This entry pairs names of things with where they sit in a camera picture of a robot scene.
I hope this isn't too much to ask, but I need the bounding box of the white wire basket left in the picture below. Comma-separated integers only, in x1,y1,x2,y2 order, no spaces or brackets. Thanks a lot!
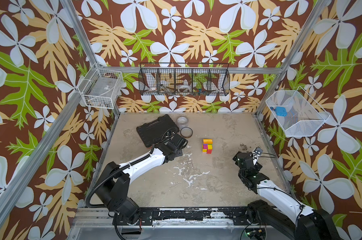
79,68,124,109

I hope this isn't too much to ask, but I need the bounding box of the blue object in basket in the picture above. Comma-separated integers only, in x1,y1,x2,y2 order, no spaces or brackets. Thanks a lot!
274,107,288,117

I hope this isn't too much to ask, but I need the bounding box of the white tape roll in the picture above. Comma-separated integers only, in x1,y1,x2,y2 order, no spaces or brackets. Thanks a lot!
177,85,192,93

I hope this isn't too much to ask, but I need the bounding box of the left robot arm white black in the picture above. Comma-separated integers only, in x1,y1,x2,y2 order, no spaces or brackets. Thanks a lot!
85,134,188,224

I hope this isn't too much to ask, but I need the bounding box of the black plastic tool case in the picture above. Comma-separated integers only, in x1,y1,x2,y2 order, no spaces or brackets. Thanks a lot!
136,115,179,148

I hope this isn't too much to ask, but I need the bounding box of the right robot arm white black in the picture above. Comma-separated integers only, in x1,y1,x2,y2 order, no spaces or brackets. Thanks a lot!
233,148,341,240

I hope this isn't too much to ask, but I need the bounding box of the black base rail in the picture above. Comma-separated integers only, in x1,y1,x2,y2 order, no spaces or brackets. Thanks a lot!
139,207,257,227

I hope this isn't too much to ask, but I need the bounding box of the white wire basket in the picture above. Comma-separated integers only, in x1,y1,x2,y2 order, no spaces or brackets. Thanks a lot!
79,68,124,109
266,87,330,138

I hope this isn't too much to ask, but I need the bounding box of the black wire basket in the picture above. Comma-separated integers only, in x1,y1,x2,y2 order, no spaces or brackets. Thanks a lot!
138,63,231,96

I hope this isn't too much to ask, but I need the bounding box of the orange wood block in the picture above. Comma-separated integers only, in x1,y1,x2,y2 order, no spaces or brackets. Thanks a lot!
203,139,213,145

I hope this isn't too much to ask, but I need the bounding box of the white wire basket right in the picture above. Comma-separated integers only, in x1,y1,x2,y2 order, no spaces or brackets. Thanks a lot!
266,87,330,138

